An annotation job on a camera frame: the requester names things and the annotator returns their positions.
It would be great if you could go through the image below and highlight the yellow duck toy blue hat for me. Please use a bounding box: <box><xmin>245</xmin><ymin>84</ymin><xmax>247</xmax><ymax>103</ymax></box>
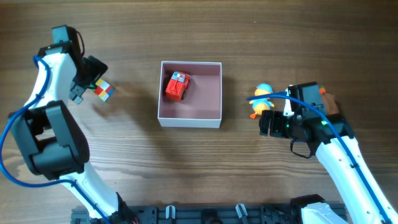
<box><xmin>249</xmin><ymin>83</ymin><xmax>275</xmax><ymax>119</ymax></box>

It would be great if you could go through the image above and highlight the colourful puzzle cube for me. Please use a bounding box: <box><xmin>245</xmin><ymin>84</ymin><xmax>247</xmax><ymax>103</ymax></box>
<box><xmin>92</xmin><ymin>78</ymin><xmax>114</xmax><ymax>102</ymax></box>

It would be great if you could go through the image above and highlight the white box pink interior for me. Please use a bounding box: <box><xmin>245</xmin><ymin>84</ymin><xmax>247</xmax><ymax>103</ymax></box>
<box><xmin>157</xmin><ymin>61</ymin><xmax>223</xmax><ymax>128</ymax></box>

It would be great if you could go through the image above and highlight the red toy fire truck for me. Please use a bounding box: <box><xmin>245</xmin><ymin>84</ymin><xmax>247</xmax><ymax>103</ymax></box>
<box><xmin>165</xmin><ymin>72</ymin><xmax>190</xmax><ymax>101</ymax></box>

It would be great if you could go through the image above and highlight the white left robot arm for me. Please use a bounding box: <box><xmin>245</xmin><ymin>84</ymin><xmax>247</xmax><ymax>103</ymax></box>
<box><xmin>1</xmin><ymin>42</ymin><xmax>134</xmax><ymax>223</ymax></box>

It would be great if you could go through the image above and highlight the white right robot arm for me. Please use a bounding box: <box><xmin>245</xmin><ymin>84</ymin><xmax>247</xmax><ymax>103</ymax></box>
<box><xmin>259</xmin><ymin>110</ymin><xmax>397</xmax><ymax>223</ymax></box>

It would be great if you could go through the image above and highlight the brown toy with orange top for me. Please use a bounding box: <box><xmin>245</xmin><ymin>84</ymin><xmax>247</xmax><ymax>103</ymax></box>
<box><xmin>319</xmin><ymin>86</ymin><xmax>339</xmax><ymax>115</ymax></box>

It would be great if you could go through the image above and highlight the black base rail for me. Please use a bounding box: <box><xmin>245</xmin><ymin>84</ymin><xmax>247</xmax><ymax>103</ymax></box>
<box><xmin>70</xmin><ymin>203</ymin><xmax>348</xmax><ymax>224</ymax></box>

